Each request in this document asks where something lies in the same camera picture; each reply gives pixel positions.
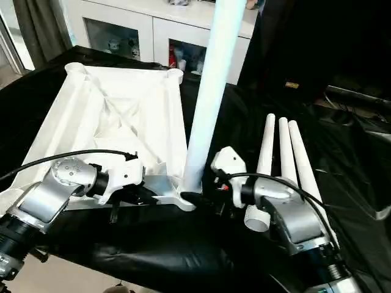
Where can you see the dark metal rod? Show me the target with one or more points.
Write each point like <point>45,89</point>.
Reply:
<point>360,96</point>

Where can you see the red package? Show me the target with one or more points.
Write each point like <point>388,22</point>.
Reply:
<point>172,56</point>

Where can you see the black plastic mat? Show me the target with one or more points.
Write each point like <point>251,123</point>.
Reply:
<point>183,244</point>

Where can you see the small white object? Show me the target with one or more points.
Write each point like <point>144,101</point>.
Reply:
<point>382,212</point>

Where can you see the dark metal table frame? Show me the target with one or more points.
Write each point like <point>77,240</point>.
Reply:
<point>41,255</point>

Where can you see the grey ornament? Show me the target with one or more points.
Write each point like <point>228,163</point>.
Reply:
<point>178,2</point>

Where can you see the small white jar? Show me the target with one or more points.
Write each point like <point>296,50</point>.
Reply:
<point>198,67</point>
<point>182,64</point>

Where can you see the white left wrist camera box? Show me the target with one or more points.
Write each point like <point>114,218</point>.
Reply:
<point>122,177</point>

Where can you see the white glass-door cabinet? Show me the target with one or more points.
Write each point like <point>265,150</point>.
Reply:
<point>152,27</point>

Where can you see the white plastic table top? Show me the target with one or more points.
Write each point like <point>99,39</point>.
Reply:
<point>91,107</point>

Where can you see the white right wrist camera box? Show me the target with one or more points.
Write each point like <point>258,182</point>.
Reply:
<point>229,164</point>

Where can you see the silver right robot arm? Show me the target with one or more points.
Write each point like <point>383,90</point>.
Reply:
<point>293,213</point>

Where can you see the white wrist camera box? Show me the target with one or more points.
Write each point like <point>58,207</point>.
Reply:
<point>122,177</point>
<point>229,164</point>

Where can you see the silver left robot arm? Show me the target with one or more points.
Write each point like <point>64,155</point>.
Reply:
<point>52,192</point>

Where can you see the white plastic table leg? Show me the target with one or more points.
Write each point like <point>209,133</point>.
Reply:
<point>214,91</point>
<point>265,146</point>
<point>287,146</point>
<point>302,158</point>

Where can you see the grey curtain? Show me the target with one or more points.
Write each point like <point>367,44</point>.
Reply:
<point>39,30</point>

